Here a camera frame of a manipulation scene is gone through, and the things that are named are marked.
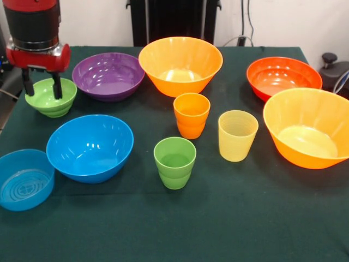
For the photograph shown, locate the shallow translucent blue bowl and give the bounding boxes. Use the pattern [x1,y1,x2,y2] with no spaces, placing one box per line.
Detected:
[0,148,56,212]

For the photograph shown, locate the black chair with knob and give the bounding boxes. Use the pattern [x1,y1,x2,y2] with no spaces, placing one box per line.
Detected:
[319,52,349,99]

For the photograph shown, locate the purple plastic bowl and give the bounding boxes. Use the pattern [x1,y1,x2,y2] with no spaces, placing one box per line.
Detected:
[71,52,146,103]

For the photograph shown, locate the black computer case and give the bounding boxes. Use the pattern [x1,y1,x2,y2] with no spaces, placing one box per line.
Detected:
[0,26,13,85]

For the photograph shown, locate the round blue plastic bowl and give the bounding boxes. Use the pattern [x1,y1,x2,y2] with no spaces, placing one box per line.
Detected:
[46,114,135,184]

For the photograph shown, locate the red plastic bowl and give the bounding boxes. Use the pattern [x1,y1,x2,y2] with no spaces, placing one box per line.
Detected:
[246,56,323,103]

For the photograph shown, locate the thin black wall cable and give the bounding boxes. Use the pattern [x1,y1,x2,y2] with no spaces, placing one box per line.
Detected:
[246,0,255,38]

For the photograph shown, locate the white blue cable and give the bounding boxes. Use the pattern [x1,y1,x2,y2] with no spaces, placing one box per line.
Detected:
[333,69,349,94]

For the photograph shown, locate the green plastic bowl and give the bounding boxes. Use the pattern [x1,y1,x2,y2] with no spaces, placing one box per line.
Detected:
[25,78,78,118]

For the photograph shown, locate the large orange plastic bowl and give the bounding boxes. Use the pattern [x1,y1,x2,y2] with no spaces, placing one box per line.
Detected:
[138,37,224,98]
[263,87,349,170]

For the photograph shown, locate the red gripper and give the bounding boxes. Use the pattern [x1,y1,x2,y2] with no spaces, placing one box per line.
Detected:
[5,43,71,99]

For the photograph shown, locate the yellow plastic cup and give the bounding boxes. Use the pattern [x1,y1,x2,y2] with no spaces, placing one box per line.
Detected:
[218,110,259,163]

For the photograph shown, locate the orange plastic cup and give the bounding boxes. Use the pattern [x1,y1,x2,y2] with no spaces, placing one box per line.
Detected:
[173,92,211,140]

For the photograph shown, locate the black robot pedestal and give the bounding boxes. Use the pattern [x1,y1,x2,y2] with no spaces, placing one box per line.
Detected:
[126,0,222,47]

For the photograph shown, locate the dark green tablecloth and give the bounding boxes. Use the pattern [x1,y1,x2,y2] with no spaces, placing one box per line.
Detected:
[0,45,349,262]

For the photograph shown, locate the black office chair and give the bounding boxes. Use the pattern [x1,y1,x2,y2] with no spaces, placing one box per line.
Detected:
[0,61,28,132]

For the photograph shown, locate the green plastic cup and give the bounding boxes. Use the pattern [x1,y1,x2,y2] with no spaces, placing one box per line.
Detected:
[153,136,197,190]

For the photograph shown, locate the black wall cable with plug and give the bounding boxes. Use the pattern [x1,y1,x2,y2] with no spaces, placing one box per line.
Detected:
[237,0,246,46]

